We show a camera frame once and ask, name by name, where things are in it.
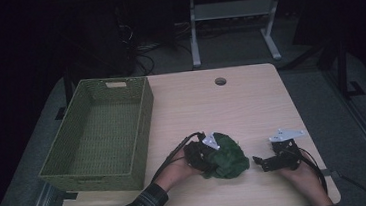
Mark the person's left hand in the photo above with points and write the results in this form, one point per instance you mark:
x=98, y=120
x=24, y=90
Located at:
x=175, y=172

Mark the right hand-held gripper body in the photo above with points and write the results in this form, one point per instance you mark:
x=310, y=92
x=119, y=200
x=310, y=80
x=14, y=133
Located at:
x=286, y=157

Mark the black metal stand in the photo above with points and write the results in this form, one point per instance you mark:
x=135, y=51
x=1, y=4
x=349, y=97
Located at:
x=342, y=69

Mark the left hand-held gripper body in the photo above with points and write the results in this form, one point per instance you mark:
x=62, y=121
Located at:
x=197, y=155

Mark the white metal table frame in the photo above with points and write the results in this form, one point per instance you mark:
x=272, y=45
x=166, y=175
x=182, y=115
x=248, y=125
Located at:
x=229, y=10

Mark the green plush dinosaur garment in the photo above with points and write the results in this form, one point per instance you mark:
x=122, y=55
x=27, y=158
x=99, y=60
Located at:
x=231, y=160

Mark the green woven basket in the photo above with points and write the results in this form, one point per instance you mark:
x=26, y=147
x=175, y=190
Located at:
x=72, y=122

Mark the person's right hand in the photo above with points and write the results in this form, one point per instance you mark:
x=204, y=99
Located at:
x=303, y=182

